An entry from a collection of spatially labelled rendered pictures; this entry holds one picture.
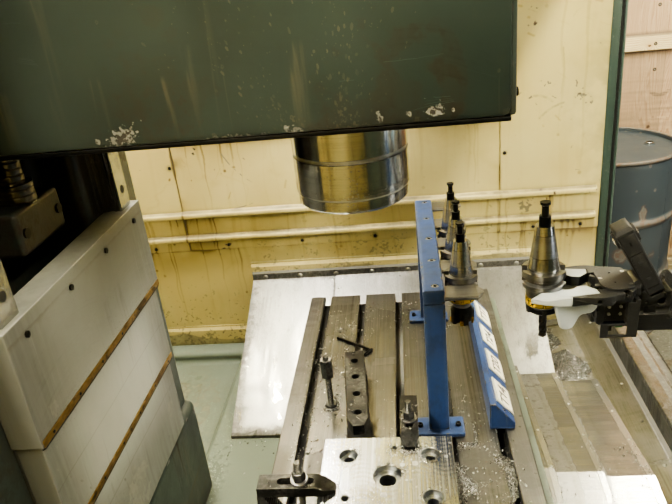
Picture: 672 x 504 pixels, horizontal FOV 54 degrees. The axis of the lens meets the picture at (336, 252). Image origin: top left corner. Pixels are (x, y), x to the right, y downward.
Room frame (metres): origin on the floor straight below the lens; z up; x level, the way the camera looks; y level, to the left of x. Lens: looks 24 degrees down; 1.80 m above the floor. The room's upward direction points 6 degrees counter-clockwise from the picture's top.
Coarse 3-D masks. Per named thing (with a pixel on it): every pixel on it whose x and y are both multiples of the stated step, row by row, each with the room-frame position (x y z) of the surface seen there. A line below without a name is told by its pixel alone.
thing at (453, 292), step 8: (448, 288) 1.06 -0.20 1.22; (456, 288) 1.06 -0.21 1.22; (464, 288) 1.05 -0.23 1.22; (472, 288) 1.05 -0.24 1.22; (480, 288) 1.05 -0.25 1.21; (448, 296) 1.03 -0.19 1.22; (456, 296) 1.03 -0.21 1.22; (464, 296) 1.02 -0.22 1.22; (472, 296) 1.02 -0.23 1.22; (480, 296) 1.02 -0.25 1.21
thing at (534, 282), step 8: (560, 264) 0.85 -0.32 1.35; (528, 272) 0.83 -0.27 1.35; (560, 272) 0.82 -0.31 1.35; (528, 280) 0.83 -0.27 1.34; (536, 280) 0.82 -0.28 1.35; (544, 280) 0.81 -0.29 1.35; (552, 280) 0.81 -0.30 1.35; (560, 280) 0.82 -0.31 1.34; (528, 288) 0.83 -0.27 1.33; (536, 288) 0.82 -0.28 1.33; (544, 288) 0.82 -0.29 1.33; (552, 288) 0.81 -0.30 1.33; (560, 288) 0.82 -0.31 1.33
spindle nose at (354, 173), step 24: (312, 144) 0.82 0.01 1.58; (336, 144) 0.81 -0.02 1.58; (360, 144) 0.81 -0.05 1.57; (384, 144) 0.82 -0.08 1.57; (312, 168) 0.83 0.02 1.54; (336, 168) 0.81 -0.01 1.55; (360, 168) 0.80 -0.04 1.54; (384, 168) 0.81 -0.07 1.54; (408, 168) 0.86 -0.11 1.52; (312, 192) 0.83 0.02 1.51; (336, 192) 0.81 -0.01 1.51; (360, 192) 0.80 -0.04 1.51; (384, 192) 0.81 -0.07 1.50
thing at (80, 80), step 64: (0, 0) 0.81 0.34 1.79; (64, 0) 0.80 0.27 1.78; (128, 0) 0.79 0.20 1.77; (192, 0) 0.78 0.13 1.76; (256, 0) 0.77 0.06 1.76; (320, 0) 0.76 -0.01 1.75; (384, 0) 0.75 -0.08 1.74; (448, 0) 0.74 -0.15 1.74; (512, 0) 0.74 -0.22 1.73; (0, 64) 0.81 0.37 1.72; (64, 64) 0.80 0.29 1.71; (128, 64) 0.79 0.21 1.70; (192, 64) 0.78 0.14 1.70; (256, 64) 0.77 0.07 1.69; (320, 64) 0.76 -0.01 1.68; (384, 64) 0.75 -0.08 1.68; (448, 64) 0.74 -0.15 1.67; (512, 64) 0.74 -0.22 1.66; (0, 128) 0.81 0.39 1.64; (64, 128) 0.80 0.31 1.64; (128, 128) 0.79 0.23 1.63; (192, 128) 0.78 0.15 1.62; (256, 128) 0.77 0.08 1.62; (320, 128) 0.77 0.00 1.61; (384, 128) 0.76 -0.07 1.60
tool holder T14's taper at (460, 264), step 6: (456, 246) 1.09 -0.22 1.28; (462, 246) 1.09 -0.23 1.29; (456, 252) 1.09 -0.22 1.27; (462, 252) 1.09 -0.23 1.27; (468, 252) 1.09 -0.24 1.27; (456, 258) 1.09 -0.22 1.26; (462, 258) 1.08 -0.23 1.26; (468, 258) 1.09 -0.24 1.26; (450, 264) 1.10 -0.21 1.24; (456, 264) 1.09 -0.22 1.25; (462, 264) 1.08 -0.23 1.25; (468, 264) 1.09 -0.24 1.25; (450, 270) 1.10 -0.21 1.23; (456, 270) 1.08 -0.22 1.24; (462, 270) 1.08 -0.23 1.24; (468, 270) 1.08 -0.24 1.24; (456, 276) 1.08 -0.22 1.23; (462, 276) 1.08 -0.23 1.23; (468, 276) 1.08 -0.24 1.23
